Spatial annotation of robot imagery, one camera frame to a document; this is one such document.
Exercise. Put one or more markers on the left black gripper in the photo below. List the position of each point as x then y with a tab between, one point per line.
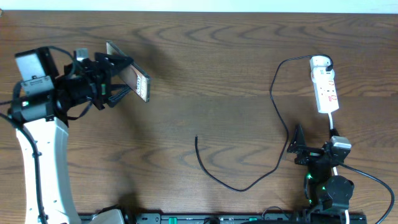
101	81

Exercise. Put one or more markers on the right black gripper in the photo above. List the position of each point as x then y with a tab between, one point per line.
297	147

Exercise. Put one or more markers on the Galaxy smartphone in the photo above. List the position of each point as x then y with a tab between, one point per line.
134	76

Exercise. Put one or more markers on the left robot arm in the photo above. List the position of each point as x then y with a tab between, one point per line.
38	111

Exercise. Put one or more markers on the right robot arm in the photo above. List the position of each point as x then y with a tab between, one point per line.
328	193

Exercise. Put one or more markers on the white power strip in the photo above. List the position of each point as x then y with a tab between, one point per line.
325	90

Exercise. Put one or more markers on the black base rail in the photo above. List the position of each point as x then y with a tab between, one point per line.
268	217

